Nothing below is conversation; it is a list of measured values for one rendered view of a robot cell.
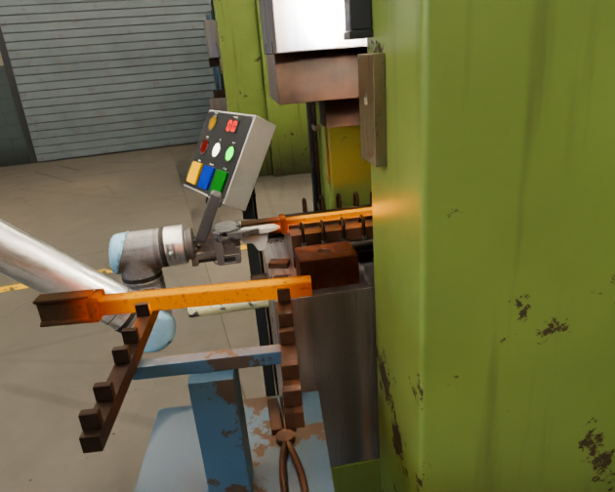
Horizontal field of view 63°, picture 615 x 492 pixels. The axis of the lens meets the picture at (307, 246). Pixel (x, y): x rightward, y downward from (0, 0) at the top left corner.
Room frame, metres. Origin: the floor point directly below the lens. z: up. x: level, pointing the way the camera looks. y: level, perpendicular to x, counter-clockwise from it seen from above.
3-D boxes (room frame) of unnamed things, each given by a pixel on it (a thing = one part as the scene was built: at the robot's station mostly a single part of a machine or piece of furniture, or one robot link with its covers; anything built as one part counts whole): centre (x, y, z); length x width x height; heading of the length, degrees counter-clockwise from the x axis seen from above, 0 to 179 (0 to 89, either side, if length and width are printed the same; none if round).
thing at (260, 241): (1.08, 0.10, 0.98); 0.09 x 0.03 x 0.06; 94
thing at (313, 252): (0.96, -0.04, 0.95); 0.12 x 0.09 x 0.07; 97
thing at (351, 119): (1.14, -0.20, 1.24); 0.30 x 0.07 x 0.06; 97
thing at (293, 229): (1.15, -0.16, 0.96); 0.42 x 0.20 x 0.09; 97
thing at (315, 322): (1.10, -0.18, 0.69); 0.56 x 0.38 x 0.45; 97
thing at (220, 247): (1.08, 0.21, 0.97); 0.12 x 0.08 x 0.09; 97
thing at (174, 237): (1.07, 0.29, 0.98); 0.10 x 0.05 x 0.09; 7
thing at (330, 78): (1.15, -0.16, 1.32); 0.42 x 0.20 x 0.10; 97
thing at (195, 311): (1.46, 0.18, 0.62); 0.44 x 0.05 x 0.05; 97
